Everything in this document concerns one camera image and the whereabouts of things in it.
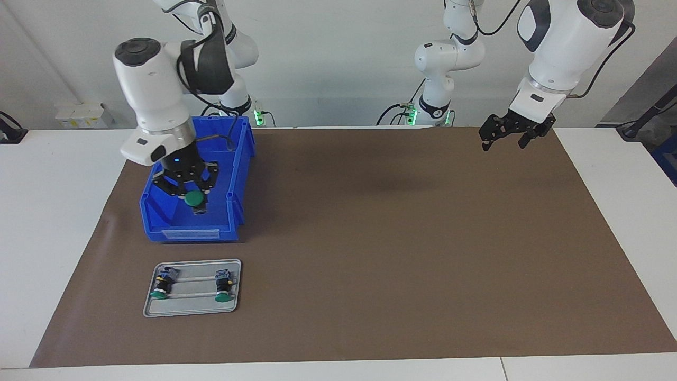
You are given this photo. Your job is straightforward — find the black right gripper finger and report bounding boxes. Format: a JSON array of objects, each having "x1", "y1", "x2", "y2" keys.
[
  {"x1": 153, "y1": 172, "x2": 187, "y2": 199},
  {"x1": 198, "y1": 161, "x2": 220, "y2": 196}
]

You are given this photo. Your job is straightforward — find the green push button white block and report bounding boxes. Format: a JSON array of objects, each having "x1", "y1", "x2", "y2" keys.
[{"x1": 214, "y1": 269, "x2": 237, "y2": 303}]

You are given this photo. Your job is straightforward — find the blue crate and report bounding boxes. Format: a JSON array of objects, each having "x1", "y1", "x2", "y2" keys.
[{"x1": 652, "y1": 132, "x2": 677, "y2": 187}]

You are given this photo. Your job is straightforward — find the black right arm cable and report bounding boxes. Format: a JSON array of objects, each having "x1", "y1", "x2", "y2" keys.
[{"x1": 159, "y1": 0, "x2": 236, "y2": 153}]

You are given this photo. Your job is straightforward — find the silver metal tray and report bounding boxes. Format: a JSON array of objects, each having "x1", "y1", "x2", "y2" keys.
[{"x1": 143, "y1": 258, "x2": 242, "y2": 318}]

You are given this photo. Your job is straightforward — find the black stand pole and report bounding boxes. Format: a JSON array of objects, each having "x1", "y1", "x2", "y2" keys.
[{"x1": 616, "y1": 85, "x2": 677, "y2": 141}]

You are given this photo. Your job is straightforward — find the green push button switch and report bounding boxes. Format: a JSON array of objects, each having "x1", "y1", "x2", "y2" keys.
[
  {"x1": 185, "y1": 190, "x2": 208, "y2": 215},
  {"x1": 150, "y1": 267, "x2": 178, "y2": 300}
]

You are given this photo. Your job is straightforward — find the brown table mat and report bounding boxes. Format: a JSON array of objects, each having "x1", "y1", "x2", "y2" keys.
[{"x1": 29, "y1": 126, "x2": 677, "y2": 368}]

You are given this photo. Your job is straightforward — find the black clamp mount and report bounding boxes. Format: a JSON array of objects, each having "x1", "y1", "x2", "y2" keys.
[{"x1": 0, "y1": 110, "x2": 28, "y2": 144}]

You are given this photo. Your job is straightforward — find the black base cable bundle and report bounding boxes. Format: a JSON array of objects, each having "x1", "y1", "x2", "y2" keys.
[
  {"x1": 377, "y1": 79, "x2": 426, "y2": 126},
  {"x1": 201, "y1": 102, "x2": 276, "y2": 128}
]

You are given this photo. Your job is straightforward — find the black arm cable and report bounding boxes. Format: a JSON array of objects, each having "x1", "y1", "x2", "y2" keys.
[
  {"x1": 468, "y1": 0, "x2": 635, "y2": 101},
  {"x1": 159, "y1": 0, "x2": 236, "y2": 153}
]

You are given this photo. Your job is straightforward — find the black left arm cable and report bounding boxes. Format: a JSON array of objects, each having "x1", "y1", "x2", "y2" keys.
[{"x1": 468, "y1": 0, "x2": 635, "y2": 101}]

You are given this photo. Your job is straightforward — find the white wall socket box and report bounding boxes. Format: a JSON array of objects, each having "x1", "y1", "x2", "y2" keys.
[{"x1": 56, "y1": 102, "x2": 114, "y2": 129}]

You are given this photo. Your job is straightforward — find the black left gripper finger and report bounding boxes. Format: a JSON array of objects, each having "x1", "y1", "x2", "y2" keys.
[
  {"x1": 519, "y1": 123, "x2": 555, "y2": 149},
  {"x1": 479, "y1": 115, "x2": 513, "y2": 151}
]

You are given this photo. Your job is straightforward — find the blue plastic storage bin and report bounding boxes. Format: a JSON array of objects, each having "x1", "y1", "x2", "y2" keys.
[{"x1": 139, "y1": 115, "x2": 257, "y2": 243}]

